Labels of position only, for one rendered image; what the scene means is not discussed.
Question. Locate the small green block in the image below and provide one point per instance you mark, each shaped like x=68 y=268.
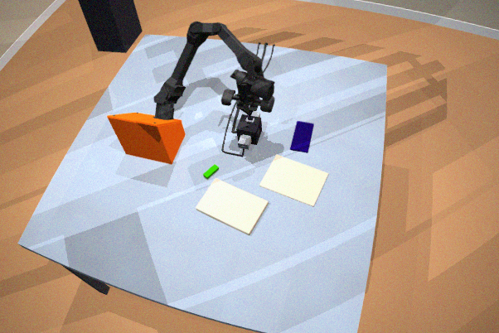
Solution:
x=211 y=171

